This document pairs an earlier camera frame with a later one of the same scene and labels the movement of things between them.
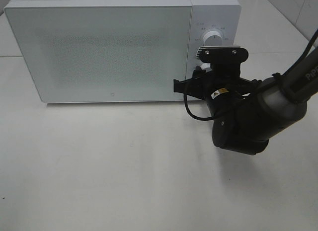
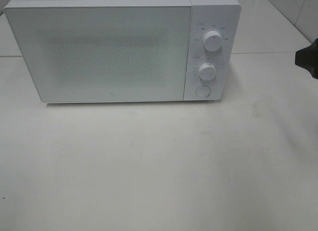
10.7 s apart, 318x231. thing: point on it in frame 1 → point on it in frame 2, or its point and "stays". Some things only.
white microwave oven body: (97, 47) stays
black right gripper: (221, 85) → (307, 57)
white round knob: (212, 38) stays
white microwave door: (104, 53) stays
